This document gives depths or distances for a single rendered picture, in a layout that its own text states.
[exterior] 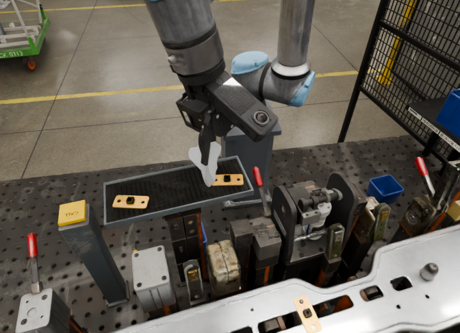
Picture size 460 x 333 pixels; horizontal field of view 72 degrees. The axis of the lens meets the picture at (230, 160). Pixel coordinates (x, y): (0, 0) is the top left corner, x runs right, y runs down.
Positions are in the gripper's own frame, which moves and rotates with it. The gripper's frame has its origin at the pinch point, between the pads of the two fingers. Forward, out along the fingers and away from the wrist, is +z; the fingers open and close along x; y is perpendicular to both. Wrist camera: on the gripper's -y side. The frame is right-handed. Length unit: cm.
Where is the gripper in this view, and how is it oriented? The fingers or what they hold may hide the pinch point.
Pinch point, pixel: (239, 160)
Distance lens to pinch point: 58.2
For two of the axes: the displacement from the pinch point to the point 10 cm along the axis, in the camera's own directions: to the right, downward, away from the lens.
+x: -6.6, 6.5, -3.8
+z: 2.3, 6.5, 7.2
